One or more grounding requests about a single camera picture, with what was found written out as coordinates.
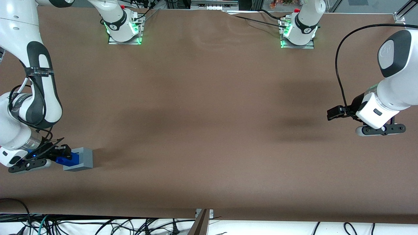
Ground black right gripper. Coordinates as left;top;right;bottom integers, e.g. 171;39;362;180
31;138;72;160

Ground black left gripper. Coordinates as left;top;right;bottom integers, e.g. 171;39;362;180
327;92;374;121

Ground blue plastic part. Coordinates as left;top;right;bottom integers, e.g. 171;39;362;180
56;152;80;165

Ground gray square base block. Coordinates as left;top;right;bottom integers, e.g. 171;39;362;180
63;147;94;172

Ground colourful packets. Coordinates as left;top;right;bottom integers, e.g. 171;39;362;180
269;0;296;8

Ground brown paper table cover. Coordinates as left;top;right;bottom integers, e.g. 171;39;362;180
0;6;418;226

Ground aluminium profile bar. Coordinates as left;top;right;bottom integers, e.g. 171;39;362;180
188;209;209;235

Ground white power strip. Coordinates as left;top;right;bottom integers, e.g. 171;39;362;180
190;0;239;11

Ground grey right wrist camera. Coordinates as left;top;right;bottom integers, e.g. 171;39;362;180
8;158;52;173

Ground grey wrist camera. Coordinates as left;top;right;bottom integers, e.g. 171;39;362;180
355;123;406;137
8;158;52;173

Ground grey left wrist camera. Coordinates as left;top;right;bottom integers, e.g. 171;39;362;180
355;123;406;137

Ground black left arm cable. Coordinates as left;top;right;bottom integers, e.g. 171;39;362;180
335;23;418;115

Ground black looped floor cable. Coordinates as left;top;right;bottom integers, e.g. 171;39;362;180
0;198;32;235

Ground teal floor cable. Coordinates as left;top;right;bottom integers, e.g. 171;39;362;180
39;215;49;235

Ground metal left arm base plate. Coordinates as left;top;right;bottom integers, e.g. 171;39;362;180
280;18;315;49

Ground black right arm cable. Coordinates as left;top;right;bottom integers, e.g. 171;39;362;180
8;77;54;141

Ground aluminium corner bracket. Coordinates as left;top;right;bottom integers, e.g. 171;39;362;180
394;0;418;24

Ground short black table cable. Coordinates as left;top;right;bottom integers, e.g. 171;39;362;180
258;9;289;21

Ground long black table cable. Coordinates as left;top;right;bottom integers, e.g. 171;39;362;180
224;11;288;30

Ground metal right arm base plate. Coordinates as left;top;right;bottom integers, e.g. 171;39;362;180
108;12;143;45

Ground black cable with plug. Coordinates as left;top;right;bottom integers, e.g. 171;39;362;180
144;218;183;235

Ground black cable at arm base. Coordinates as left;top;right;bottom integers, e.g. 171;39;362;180
132;0;160;21

